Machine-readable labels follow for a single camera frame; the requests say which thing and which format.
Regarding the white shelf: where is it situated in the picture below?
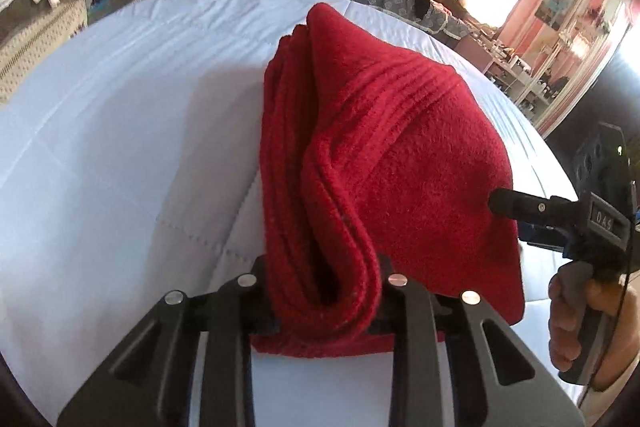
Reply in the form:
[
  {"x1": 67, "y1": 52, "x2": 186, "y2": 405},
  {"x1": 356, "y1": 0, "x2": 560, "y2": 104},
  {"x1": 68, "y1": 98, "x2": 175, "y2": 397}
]
[{"x1": 479, "y1": 26, "x2": 603, "y2": 124}]

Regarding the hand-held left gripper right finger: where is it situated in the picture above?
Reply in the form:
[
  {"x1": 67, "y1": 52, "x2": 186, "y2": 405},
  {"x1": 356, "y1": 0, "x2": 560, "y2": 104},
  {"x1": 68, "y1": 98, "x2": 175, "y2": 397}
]
[{"x1": 372, "y1": 254, "x2": 586, "y2": 427}]

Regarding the person's right hand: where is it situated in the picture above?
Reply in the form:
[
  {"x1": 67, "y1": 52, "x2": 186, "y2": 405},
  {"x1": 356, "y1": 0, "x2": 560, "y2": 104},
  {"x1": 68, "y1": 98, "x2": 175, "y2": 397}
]
[{"x1": 548, "y1": 266, "x2": 640, "y2": 392}]

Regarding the patterned grey beige cushion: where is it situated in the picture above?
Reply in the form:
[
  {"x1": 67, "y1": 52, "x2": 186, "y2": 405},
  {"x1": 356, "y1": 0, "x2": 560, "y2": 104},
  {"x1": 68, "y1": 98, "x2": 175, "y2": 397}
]
[{"x1": 0, "y1": 0, "x2": 89, "y2": 104}]

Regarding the wall poster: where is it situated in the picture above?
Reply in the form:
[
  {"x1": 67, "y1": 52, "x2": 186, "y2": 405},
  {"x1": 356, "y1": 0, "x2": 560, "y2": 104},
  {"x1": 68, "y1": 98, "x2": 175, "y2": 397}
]
[{"x1": 534, "y1": 0, "x2": 582, "y2": 31}]

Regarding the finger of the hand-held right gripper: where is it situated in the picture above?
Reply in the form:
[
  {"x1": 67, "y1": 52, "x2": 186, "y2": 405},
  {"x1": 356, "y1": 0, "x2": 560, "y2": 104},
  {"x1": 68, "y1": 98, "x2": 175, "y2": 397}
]
[
  {"x1": 517, "y1": 223, "x2": 570, "y2": 259},
  {"x1": 487, "y1": 188, "x2": 583, "y2": 228}
]

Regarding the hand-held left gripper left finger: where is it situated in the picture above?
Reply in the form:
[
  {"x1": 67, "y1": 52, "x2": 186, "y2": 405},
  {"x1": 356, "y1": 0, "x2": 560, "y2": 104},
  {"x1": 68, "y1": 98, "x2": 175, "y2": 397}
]
[{"x1": 56, "y1": 255, "x2": 278, "y2": 427}]

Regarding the red knit sweater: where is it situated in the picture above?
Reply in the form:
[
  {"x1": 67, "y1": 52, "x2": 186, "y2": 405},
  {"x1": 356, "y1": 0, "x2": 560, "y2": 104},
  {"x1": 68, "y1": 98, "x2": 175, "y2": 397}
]
[{"x1": 250, "y1": 2, "x2": 527, "y2": 360}]

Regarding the pink cabinet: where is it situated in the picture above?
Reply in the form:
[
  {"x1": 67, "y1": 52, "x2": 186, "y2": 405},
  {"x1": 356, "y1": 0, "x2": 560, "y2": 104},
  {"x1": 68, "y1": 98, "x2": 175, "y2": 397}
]
[{"x1": 457, "y1": 34, "x2": 498, "y2": 75}]

